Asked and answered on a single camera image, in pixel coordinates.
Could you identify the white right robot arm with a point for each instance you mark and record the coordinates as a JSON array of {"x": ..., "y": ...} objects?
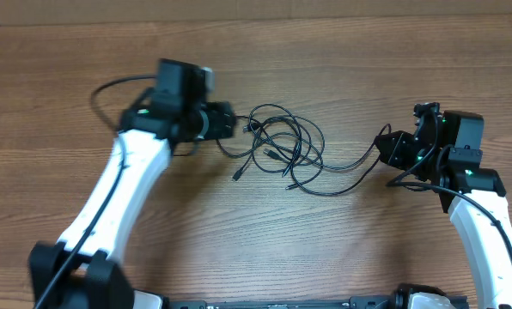
[{"x": 443, "y": 155}]

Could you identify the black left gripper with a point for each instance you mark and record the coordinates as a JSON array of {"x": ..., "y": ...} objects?
[{"x": 222, "y": 122}]

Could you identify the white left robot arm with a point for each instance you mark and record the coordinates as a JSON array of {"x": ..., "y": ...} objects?
[{"x": 84, "y": 268}]

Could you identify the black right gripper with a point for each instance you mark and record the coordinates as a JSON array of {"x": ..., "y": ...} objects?
[{"x": 393, "y": 158}]

